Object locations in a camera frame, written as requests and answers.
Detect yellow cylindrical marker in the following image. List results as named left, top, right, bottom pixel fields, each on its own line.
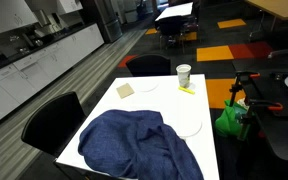
left=178, top=86, right=195, bottom=94

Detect white paper cup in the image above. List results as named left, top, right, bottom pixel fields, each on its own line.
left=176, top=64, right=191, bottom=88

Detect clear plate near cardboard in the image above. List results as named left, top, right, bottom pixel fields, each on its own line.
left=132, top=79, right=158, bottom=92

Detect brown cardboard square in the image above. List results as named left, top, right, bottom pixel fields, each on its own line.
left=117, top=83, right=134, bottom=99

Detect black chair at table end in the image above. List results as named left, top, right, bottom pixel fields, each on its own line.
left=126, top=54, right=171, bottom=77

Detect clear plate near cloth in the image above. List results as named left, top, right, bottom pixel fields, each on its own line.
left=165, top=111, right=202, bottom=138

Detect blue cloth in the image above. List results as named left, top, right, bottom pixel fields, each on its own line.
left=78, top=110, right=204, bottom=180

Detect stainless steel refrigerator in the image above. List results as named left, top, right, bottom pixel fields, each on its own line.
left=80, top=0, right=122, bottom=43

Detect white background table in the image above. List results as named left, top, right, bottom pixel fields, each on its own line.
left=155, top=2, right=193, bottom=21

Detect green bag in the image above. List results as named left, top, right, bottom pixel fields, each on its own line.
left=215, top=99, right=249, bottom=141

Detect black chair at table side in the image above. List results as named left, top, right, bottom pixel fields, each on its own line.
left=21, top=92, right=86, bottom=158

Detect white kitchen cabinets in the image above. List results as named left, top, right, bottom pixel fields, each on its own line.
left=0, top=23, right=104, bottom=120

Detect black side table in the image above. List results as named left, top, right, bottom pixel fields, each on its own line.
left=233, top=57, right=288, bottom=161

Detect wooden table top corner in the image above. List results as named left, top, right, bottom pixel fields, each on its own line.
left=246, top=0, right=288, bottom=19

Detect black clamp with orange handles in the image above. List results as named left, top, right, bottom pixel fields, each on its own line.
left=229, top=70, right=284, bottom=141

